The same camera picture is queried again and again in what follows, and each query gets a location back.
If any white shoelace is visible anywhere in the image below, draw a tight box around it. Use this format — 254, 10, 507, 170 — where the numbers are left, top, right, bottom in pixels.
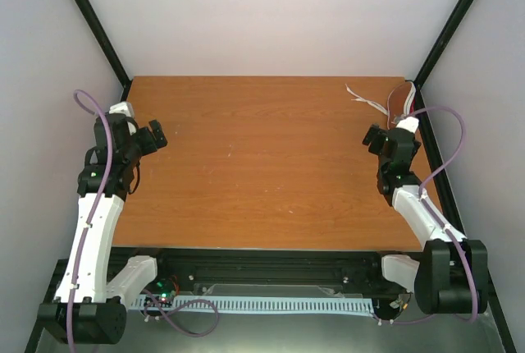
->
345, 85, 388, 115

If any red canvas sneaker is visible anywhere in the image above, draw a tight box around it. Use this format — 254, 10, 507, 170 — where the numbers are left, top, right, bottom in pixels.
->
386, 81, 416, 128

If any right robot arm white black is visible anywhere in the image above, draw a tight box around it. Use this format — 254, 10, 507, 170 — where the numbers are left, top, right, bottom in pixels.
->
363, 117, 489, 317

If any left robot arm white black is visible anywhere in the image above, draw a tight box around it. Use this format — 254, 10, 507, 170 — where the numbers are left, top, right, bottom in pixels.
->
37, 102, 171, 345

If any green lit circuit board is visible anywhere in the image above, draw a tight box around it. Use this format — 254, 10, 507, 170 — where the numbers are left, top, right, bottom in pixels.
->
153, 278, 180, 308

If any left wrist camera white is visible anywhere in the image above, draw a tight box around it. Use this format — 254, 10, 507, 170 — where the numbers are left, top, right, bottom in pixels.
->
108, 101, 135, 118

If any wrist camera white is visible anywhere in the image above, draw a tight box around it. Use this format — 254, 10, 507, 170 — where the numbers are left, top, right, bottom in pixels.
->
395, 117, 419, 134
108, 101, 135, 118

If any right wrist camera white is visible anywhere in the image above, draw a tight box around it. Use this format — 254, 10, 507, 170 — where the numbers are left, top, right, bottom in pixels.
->
395, 117, 419, 134

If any right black frame post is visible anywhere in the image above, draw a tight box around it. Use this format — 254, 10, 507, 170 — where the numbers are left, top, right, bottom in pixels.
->
413, 0, 500, 88

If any black frame post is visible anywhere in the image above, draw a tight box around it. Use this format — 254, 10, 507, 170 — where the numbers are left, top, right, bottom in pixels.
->
74, 0, 132, 89
413, 0, 500, 88

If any black aluminium rail base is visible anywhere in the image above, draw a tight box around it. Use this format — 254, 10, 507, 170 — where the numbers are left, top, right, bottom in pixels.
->
52, 245, 493, 313

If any left black frame post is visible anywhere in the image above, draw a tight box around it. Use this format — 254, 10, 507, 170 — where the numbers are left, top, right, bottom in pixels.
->
74, 0, 132, 89

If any light blue cable duct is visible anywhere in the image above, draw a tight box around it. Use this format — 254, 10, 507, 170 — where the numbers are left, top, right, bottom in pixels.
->
130, 295, 374, 316

